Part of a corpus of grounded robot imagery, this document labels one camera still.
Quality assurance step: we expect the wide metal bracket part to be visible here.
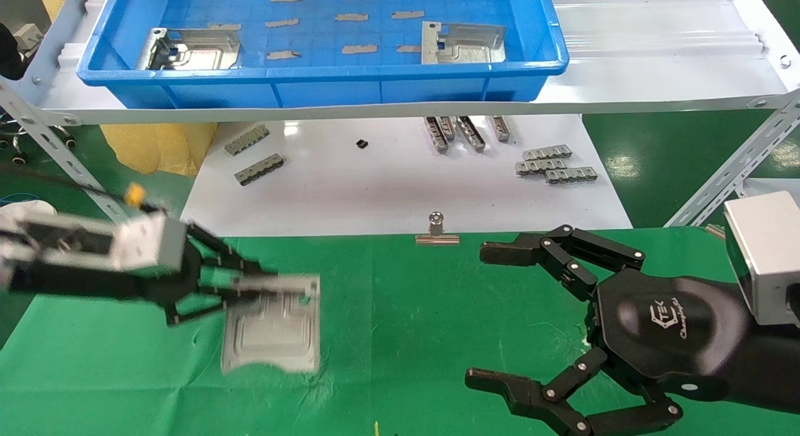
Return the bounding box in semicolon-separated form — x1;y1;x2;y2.
222;274;321;375

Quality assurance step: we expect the silver binder clip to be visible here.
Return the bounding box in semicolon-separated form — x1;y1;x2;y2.
416;212;461;245

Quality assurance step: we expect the black rounded object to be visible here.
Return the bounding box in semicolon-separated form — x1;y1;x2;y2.
0;22;18;81

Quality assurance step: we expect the green table mat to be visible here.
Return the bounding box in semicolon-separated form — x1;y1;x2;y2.
0;229;800;436

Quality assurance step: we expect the blue plastic bin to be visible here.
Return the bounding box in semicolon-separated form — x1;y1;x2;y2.
77;0;570;109

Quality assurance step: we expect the white metal shelf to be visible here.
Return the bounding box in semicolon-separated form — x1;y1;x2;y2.
0;0;800;126

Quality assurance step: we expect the office chair wheel base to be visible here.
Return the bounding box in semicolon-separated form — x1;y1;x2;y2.
0;124;77;167

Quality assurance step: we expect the black cable yellow connector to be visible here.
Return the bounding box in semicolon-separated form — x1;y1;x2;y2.
0;164;166;214

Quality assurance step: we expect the perforated grey angle strut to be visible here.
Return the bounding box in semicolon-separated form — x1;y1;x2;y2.
0;80;146;238
665;89;800;229

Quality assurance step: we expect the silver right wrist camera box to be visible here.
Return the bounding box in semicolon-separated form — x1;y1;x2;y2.
724;191;800;328

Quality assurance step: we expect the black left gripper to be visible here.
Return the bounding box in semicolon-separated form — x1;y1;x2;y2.
69;224;276;327

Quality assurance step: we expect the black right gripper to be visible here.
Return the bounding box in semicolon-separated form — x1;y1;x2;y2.
465;225;749;436

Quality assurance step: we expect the yellow mesh bag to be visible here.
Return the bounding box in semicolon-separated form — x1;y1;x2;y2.
100;122;218;177

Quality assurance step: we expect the white corrugated panel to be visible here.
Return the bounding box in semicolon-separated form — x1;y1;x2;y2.
549;0;771;59

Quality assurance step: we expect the white round disc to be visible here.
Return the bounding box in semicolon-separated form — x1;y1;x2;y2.
0;200;56;223

